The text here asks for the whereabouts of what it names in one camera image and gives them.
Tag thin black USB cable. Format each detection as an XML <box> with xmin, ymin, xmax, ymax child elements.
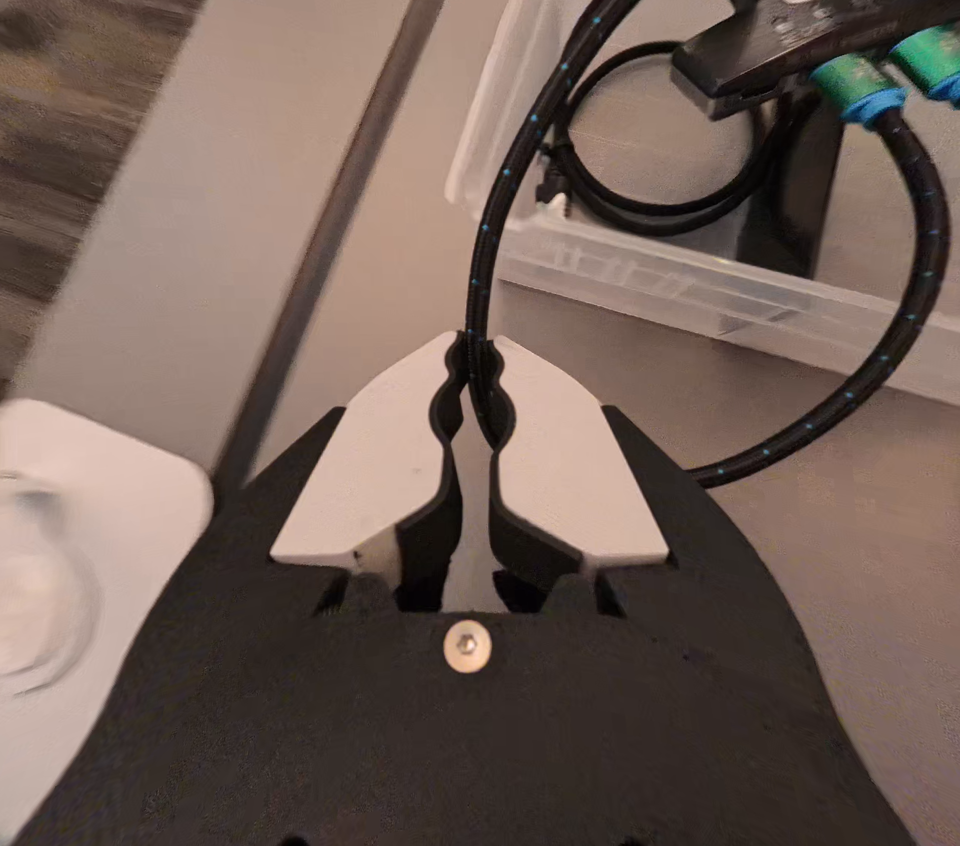
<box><xmin>534</xmin><ymin>0</ymin><xmax>792</xmax><ymax>238</ymax></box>

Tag black HDMI switch box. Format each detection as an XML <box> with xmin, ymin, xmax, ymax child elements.
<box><xmin>669</xmin><ymin>0</ymin><xmax>955</xmax><ymax>121</ymax></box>

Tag sign stand with white base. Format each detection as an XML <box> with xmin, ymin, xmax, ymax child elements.
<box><xmin>0</xmin><ymin>398</ymin><xmax>216</xmax><ymax>843</ymax></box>

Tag clear plastic storage bin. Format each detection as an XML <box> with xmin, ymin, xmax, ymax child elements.
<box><xmin>444</xmin><ymin>0</ymin><xmax>960</xmax><ymax>406</ymax></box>

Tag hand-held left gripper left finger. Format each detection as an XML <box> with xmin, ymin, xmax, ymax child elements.
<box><xmin>268</xmin><ymin>329</ymin><xmax>468</xmax><ymax>613</ymax></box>

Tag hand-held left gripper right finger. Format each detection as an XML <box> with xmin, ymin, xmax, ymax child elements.
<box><xmin>486</xmin><ymin>335</ymin><xmax>672</xmax><ymax>613</ymax></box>

